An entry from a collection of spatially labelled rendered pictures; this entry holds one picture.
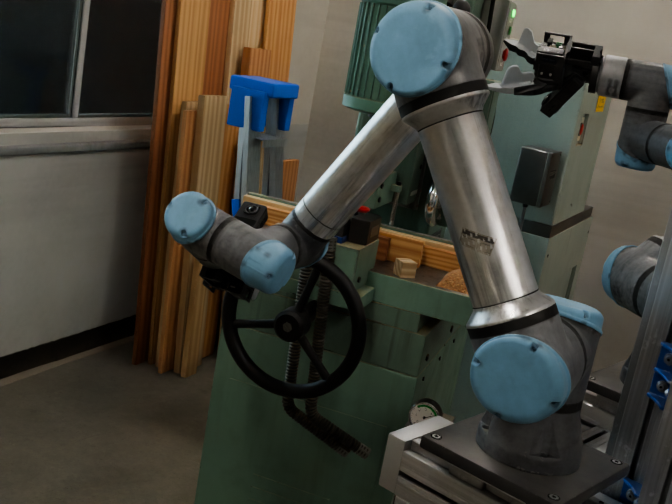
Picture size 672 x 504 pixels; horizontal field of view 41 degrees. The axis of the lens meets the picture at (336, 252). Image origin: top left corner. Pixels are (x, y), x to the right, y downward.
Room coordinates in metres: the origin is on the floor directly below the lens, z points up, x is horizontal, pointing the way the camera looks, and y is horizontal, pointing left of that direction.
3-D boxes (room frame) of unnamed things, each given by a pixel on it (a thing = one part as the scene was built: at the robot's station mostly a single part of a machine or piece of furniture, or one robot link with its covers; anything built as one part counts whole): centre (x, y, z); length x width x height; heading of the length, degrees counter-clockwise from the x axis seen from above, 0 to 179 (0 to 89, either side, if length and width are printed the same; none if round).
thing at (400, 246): (1.89, -0.07, 0.93); 0.22 x 0.01 x 0.06; 73
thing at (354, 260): (1.75, 0.00, 0.92); 0.15 x 0.13 x 0.09; 73
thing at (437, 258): (1.92, -0.10, 0.92); 0.62 x 0.02 x 0.04; 73
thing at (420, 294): (1.83, -0.02, 0.87); 0.61 x 0.30 x 0.06; 73
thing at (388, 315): (1.88, -0.03, 0.82); 0.40 x 0.21 x 0.04; 73
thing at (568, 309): (1.21, -0.32, 0.98); 0.13 x 0.12 x 0.14; 156
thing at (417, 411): (1.66, -0.23, 0.65); 0.06 x 0.04 x 0.08; 73
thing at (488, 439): (1.22, -0.32, 0.87); 0.15 x 0.15 x 0.10
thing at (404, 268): (1.76, -0.14, 0.92); 0.03 x 0.03 x 0.03; 26
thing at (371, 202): (1.95, -0.05, 1.03); 0.14 x 0.07 x 0.09; 163
